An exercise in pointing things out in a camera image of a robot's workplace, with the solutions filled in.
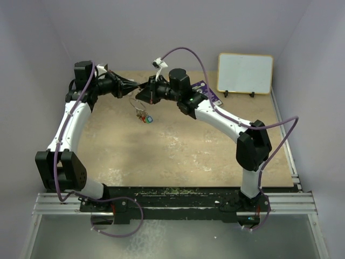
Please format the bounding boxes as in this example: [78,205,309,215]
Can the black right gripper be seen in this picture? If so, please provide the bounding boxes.
[136,74,181,105]

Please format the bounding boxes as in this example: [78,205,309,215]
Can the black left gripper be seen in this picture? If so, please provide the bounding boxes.
[91,70,141,99]

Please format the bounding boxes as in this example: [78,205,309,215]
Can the large metal keyring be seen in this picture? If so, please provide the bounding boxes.
[129,98,146,111]

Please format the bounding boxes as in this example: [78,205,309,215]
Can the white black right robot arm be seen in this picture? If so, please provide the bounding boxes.
[135,69,272,211]

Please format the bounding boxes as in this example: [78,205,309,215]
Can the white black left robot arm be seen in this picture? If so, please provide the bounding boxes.
[35,60,139,212]

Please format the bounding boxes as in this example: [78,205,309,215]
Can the purple paperback book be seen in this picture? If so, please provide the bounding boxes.
[192,80,223,106]

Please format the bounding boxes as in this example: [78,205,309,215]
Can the yellow framed whiteboard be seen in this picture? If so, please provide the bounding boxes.
[217,53,274,95]

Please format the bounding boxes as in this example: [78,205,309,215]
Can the black whiteboard stand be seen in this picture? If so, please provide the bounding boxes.
[223,90,255,98]

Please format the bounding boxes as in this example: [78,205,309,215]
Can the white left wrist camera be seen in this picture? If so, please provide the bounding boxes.
[96,64,108,76]

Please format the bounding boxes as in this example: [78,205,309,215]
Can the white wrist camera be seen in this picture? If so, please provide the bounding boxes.
[152,58,168,81]
[96,64,108,76]

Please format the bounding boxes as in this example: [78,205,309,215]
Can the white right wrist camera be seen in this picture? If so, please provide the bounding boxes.
[152,58,168,81]

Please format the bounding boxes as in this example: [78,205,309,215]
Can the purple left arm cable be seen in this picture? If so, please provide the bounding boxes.
[53,61,145,238]

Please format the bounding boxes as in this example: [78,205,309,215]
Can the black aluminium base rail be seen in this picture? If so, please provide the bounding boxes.
[33,185,317,224]

